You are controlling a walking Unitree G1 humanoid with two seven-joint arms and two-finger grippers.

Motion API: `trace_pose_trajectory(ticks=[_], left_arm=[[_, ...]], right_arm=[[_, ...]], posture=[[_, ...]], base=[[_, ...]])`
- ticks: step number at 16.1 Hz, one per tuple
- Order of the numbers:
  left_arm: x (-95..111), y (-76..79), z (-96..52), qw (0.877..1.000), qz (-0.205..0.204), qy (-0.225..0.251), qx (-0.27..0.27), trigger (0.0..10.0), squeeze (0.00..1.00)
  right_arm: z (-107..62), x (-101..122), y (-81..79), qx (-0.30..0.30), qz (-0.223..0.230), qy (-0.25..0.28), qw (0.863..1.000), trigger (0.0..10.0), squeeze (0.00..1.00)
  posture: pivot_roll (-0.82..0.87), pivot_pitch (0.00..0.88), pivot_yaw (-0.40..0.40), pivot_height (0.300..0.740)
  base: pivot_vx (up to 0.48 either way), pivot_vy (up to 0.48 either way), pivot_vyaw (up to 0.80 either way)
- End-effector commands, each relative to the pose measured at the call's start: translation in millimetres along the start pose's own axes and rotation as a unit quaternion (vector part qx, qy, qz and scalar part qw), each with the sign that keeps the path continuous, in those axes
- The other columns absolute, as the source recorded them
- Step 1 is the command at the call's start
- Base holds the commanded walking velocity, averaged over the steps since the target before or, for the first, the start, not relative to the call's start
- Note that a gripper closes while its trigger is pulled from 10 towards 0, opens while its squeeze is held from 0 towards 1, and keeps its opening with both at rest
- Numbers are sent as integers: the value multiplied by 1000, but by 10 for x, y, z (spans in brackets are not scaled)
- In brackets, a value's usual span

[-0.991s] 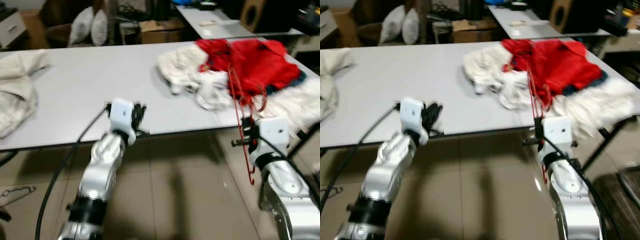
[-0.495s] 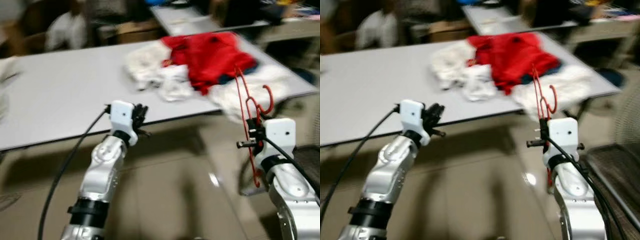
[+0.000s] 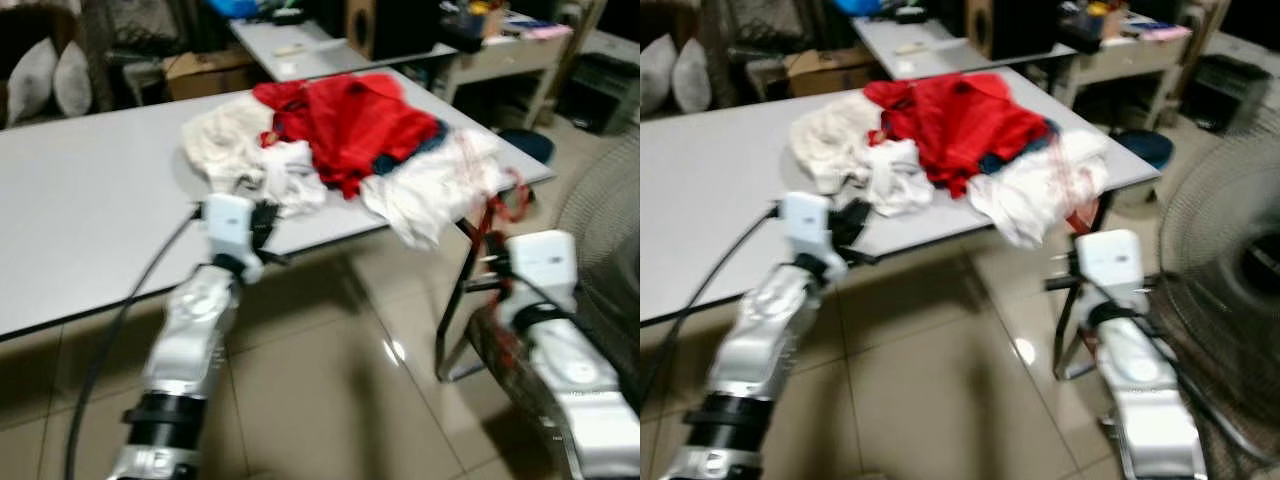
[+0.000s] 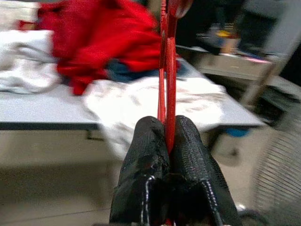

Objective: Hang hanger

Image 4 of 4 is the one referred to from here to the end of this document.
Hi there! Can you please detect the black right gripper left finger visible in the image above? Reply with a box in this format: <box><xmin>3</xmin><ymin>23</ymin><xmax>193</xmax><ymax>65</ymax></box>
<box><xmin>109</xmin><ymin>115</ymin><xmax>170</xmax><ymax>224</ymax></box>

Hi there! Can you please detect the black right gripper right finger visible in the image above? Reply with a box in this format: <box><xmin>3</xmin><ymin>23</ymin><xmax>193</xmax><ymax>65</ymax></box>
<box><xmin>169</xmin><ymin>115</ymin><xmax>244</xmax><ymax>226</ymax></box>

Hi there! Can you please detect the red plastic hanger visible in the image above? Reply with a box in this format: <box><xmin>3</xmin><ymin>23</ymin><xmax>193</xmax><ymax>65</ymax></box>
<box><xmin>156</xmin><ymin>0</ymin><xmax>191</xmax><ymax>153</ymax></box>

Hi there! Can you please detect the blue round basin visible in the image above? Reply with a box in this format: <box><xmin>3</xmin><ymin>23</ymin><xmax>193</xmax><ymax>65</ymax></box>
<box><xmin>225</xmin><ymin>128</ymin><xmax>250</xmax><ymax>138</ymax></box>

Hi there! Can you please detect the white crumpled garment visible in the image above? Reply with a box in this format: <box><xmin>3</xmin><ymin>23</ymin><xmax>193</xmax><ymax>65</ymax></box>
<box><xmin>83</xmin><ymin>77</ymin><xmax>224</xmax><ymax>146</ymax></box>

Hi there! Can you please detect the blue denim garment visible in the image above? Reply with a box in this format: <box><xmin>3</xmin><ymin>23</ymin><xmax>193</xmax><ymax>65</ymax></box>
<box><xmin>107</xmin><ymin>60</ymin><xmax>186</xmax><ymax>82</ymax></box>

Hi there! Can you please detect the white desk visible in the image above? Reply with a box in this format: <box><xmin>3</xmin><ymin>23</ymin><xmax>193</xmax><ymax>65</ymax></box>
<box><xmin>176</xmin><ymin>44</ymin><xmax>283</xmax><ymax>81</ymax></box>

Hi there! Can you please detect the grey folding table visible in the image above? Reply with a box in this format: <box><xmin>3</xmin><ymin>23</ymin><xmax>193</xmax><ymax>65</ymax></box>
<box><xmin>0</xmin><ymin>44</ymin><xmax>268</xmax><ymax>142</ymax></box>

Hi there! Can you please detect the plain red garment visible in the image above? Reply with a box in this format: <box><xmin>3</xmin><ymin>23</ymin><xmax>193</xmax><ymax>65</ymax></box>
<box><xmin>18</xmin><ymin>0</ymin><xmax>165</xmax><ymax>96</ymax></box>

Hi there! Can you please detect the cream stitched garment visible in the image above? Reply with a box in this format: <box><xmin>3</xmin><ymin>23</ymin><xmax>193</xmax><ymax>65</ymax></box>
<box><xmin>0</xmin><ymin>29</ymin><xmax>63</xmax><ymax>94</ymax></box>

